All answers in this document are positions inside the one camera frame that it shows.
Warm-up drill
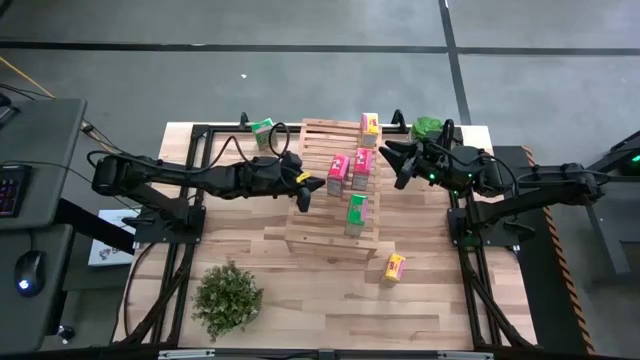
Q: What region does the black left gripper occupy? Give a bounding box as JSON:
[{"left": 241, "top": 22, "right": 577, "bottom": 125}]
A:
[{"left": 246, "top": 151, "right": 327, "bottom": 214}]

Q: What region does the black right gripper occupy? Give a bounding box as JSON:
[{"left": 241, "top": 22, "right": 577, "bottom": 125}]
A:
[{"left": 377, "top": 139, "right": 462, "bottom": 191}]

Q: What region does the red Froot Loops cereal box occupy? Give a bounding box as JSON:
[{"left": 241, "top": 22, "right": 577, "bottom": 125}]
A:
[
  {"left": 351, "top": 147, "right": 375, "bottom": 193},
  {"left": 326, "top": 153, "right": 351, "bottom": 198}
]

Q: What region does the yellow Corn Pops cereal box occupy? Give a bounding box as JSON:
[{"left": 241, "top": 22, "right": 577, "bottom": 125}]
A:
[
  {"left": 381, "top": 252, "right": 407, "bottom": 288},
  {"left": 359, "top": 112, "right": 381, "bottom": 148}
]

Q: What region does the green Apple Jacks cereal box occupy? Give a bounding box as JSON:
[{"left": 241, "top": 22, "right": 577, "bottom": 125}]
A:
[
  {"left": 250, "top": 117, "right": 279, "bottom": 153},
  {"left": 344, "top": 193, "right": 370, "bottom": 238}
]

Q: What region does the slatted wooden shelf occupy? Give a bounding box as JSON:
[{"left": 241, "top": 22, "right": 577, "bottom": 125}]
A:
[{"left": 283, "top": 118, "right": 384, "bottom": 262}]

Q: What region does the green plush object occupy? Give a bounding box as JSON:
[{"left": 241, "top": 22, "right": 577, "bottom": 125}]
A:
[{"left": 409, "top": 115, "right": 446, "bottom": 145}]

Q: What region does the bushy green potted plant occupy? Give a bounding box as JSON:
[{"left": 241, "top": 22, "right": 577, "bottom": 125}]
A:
[{"left": 191, "top": 259, "right": 265, "bottom": 344}]

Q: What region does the black hazard striped mat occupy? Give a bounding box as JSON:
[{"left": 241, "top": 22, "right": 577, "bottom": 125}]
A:
[{"left": 492, "top": 144, "right": 597, "bottom": 356}]

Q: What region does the white printed box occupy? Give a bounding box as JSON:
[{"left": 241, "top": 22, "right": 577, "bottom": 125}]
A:
[{"left": 87, "top": 208, "right": 140, "bottom": 268}]

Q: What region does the black stand with green light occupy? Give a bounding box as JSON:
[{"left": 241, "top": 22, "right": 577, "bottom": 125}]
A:
[{"left": 584, "top": 128, "right": 640, "bottom": 279}]

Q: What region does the grey desk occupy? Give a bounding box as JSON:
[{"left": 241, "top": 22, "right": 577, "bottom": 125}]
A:
[{"left": 0, "top": 97, "right": 89, "bottom": 354}]

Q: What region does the black computer mouse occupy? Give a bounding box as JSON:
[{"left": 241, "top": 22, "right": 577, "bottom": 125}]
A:
[{"left": 13, "top": 249, "right": 47, "bottom": 299}]

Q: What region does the black backlit keyboard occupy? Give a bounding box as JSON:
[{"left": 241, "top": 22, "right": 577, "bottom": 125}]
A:
[{"left": 0, "top": 163, "right": 32, "bottom": 220}]

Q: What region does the black metal table frame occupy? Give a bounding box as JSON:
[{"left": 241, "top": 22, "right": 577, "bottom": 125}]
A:
[{"left": 117, "top": 121, "right": 539, "bottom": 352}]

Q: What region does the silver bracket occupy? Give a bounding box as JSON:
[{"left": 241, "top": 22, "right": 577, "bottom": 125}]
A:
[
  {"left": 437, "top": 349, "right": 495, "bottom": 360},
  {"left": 157, "top": 348, "right": 217, "bottom": 360}
]

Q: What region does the yellow cable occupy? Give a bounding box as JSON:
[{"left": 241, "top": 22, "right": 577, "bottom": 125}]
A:
[{"left": 0, "top": 55, "right": 56, "bottom": 99}]

